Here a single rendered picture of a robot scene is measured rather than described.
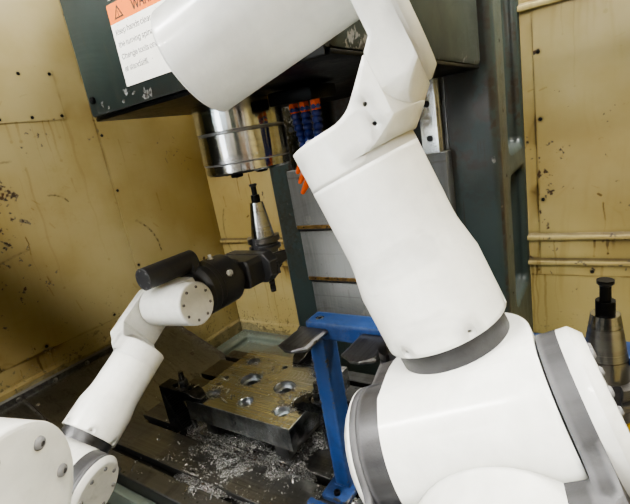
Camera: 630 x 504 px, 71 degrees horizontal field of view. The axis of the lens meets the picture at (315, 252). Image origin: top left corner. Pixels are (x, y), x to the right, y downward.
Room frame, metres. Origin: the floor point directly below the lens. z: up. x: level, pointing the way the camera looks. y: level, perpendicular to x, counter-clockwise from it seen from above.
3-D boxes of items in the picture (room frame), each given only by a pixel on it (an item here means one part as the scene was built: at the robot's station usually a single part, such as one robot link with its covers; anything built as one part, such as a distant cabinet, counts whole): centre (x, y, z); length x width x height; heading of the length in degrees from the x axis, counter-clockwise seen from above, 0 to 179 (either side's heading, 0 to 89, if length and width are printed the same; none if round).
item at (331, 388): (0.66, 0.01, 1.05); 0.10 x 0.05 x 0.30; 145
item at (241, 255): (0.76, 0.15, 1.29); 0.13 x 0.12 x 0.10; 55
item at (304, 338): (0.61, 0.04, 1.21); 0.07 x 0.05 x 0.01; 145
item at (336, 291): (1.20, -0.16, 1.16); 0.48 x 0.05 x 0.51; 55
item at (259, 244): (0.84, 0.09, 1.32); 0.06 x 0.06 x 0.03
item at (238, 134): (0.84, 0.09, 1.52); 0.16 x 0.16 x 0.12
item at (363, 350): (0.55, -0.05, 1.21); 0.07 x 0.05 x 0.01; 145
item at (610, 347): (0.39, -0.27, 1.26); 0.04 x 0.04 x 0.07
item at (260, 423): (0.89, 0.16, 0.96); 0.29 x 0.23 x 0.05; 55
